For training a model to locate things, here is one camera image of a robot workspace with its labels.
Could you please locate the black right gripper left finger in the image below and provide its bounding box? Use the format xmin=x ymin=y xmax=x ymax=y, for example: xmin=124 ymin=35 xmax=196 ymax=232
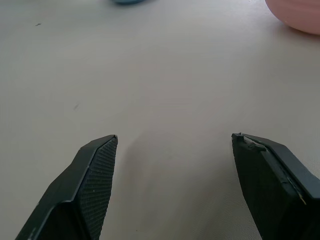
xmin=14 ymin=134 xmax=119 ymax=240

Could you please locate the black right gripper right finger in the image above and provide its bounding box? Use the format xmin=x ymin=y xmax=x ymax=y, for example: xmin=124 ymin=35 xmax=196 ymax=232
xmin=231 ymin=132 xmax=320 ymax=240

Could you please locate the red bowl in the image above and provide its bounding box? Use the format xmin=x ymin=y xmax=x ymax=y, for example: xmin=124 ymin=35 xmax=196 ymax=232
xmin=264 ymin=0 xmax=320 ymax=36

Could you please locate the blue bowl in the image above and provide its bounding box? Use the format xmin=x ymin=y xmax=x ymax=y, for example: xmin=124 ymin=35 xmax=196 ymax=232
xmin=107 ymin=0 xmax=148 ymax=6

